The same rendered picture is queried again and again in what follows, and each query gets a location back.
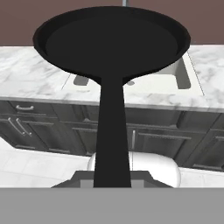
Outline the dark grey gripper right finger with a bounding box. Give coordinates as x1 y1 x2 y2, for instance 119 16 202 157
129 170 173 189

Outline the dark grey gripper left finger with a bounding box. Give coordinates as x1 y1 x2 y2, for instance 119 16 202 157
52 170 96 189

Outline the black frying pan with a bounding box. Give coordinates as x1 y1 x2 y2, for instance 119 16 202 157
32 5 192 188

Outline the dark grey panel under sink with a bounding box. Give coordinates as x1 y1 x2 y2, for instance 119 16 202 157
51 102 186 130

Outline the white sink basin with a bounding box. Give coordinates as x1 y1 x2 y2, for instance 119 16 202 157
60 43 206 98

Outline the white rounded object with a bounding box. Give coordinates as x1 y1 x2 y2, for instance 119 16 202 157
87 150 181 188

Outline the dark grey cupboard door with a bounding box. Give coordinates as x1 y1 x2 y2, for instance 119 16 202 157
61 120 101 158
0 114 28 147
13 116 78 156
126 124 206 168
183 113 224 173

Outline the dark grey drawer front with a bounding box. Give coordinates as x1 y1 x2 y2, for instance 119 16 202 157
6 100 59 119

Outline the silver cupboard door handle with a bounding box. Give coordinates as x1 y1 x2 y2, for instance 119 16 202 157
15 117 33 137
131 129 137 151
7 116 25 137

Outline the silver drawer handle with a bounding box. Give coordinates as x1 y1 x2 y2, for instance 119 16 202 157
15 104 35 112

